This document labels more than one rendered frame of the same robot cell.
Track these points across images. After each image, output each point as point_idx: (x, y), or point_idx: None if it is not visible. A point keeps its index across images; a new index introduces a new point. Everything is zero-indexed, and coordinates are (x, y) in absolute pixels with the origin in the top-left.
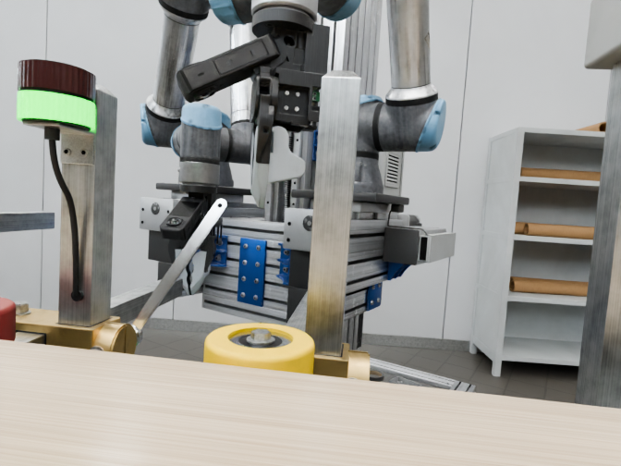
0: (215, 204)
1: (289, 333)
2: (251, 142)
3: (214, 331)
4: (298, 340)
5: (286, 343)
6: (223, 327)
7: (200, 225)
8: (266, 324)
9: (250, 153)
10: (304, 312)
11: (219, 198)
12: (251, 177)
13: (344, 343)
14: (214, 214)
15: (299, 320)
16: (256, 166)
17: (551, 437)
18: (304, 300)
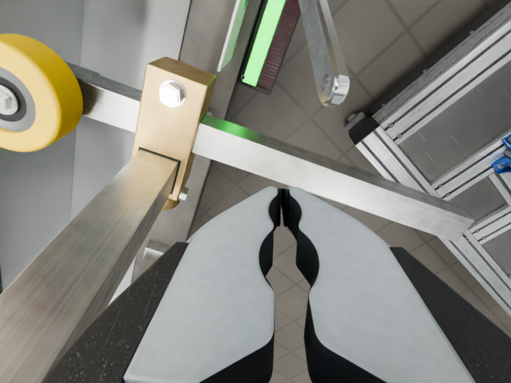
0: (330, 68)
1: (25, 132)
2: (435, 333)
3: (1, 49)
4: (4, 136)
5: (4, 124)
6: (18, 59)
7: (322, 14)
8: (51, 112)
9: (431, 289)
10: (341, 188)
11: None
12: (301, 212)
13: (174, 195)
14: (318, 62)
15: (299, 173)
16: (195, 233)
17: None
18: (412, 203)
